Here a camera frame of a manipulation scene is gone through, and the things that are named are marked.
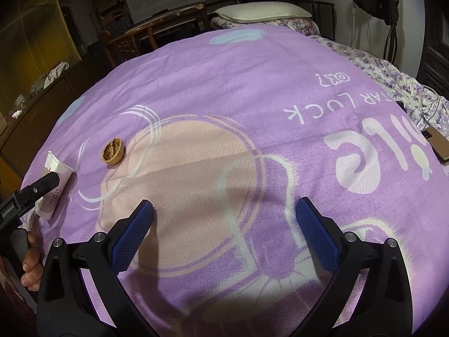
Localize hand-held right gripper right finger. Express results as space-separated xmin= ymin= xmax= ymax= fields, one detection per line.
xmin=291 ymin=197 xmax=413 ymax=337

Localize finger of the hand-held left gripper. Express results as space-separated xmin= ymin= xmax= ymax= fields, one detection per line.
xmin=16 ymin=170 xmax=61 ymax=206

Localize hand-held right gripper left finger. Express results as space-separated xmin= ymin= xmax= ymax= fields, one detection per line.
xmin=37 ymin=199 xmax=157 ymax=337

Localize white cream tube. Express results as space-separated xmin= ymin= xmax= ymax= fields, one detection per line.
xmin=35 ymin=151 xmax=75 ymax=219

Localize person's left hand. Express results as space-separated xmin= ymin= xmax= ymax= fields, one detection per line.
xmin=21 ymin=232 xmax=45 ymax=293

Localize walnut shell half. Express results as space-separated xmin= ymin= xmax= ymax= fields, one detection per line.
xmin=101 ymin=139 xmax=126 ymax=166

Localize large white crumpled cloth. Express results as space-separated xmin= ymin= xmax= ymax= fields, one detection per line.
xmin=43 ymin=61 xmax=71 ymax=89

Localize wooden cabinet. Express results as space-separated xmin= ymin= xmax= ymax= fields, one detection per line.
xmin=0 ymin=0 xmax=92 ymax=171

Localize brown smartphone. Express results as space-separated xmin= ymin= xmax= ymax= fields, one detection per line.
xmin=419 ymin=126 xmax=449 ymax=164

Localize purple printed blanket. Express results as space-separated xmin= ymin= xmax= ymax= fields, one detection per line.
xmin=19 ymin=24 xmax=447 ymax=337

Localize dark bookshelf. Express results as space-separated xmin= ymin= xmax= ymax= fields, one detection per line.
xmin=90 ymin=0 xmax=131 ymax=36

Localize dark wooden table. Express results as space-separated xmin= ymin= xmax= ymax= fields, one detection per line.
xmin=104 ymin=2 xmax=212 ymax=68

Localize white pillow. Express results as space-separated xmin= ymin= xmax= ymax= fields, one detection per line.
xmin=214 ymin=1 xmax=313 ymax=25

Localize tangled cables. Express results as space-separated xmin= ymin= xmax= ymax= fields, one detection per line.
xmin=403 ymin=87 xmax=449 ymax=127

